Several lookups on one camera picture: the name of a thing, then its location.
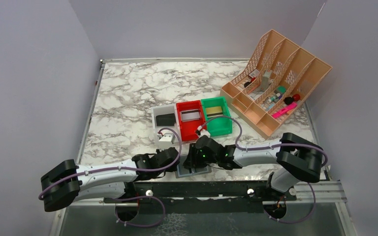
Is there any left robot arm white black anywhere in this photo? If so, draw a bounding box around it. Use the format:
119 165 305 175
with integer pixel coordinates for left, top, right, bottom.
38 147 181 212

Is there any green capped glue stick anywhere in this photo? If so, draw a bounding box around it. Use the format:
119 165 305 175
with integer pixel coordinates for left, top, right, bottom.
270 86 286 102

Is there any white plastic bin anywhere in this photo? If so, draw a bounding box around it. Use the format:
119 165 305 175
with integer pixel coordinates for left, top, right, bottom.
151 104 181 147

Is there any grey box in organizer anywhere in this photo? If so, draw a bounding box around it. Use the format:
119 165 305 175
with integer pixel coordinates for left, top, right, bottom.
259 69 273 92

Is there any black card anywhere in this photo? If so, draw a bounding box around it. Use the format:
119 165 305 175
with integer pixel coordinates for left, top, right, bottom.
155 113 176 126

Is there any silver card with stripe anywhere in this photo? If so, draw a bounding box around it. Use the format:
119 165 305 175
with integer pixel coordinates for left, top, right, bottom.
180 109 201 122

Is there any green plastic bin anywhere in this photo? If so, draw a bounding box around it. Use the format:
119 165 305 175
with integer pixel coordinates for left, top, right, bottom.
201 96 232 136

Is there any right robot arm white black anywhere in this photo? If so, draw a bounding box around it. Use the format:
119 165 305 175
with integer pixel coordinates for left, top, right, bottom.
183 133 324 194

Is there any grey card holder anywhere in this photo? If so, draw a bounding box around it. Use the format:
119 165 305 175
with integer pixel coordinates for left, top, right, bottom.
175 155 212 178

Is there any red white small box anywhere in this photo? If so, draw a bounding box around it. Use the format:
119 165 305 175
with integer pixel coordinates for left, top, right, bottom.
248 69 260 79

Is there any gold card with stripe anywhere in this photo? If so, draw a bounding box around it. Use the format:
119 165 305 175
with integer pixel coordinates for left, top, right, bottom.
206 106 223 118

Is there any black mounting rail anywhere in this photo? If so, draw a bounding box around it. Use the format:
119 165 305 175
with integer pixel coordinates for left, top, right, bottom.
103 180 296 217

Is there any red plastic bin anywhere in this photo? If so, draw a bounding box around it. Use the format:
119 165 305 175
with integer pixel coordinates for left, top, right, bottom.
176 100 205 142

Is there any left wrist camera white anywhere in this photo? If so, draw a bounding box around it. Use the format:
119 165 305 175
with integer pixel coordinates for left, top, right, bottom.
158 133 176 149

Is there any peach desk organizer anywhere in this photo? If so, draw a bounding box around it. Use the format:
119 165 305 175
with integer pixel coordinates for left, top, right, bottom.
220 29 332 139

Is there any pink highlighter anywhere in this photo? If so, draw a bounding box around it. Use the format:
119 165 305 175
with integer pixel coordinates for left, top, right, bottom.
271 102 297 118

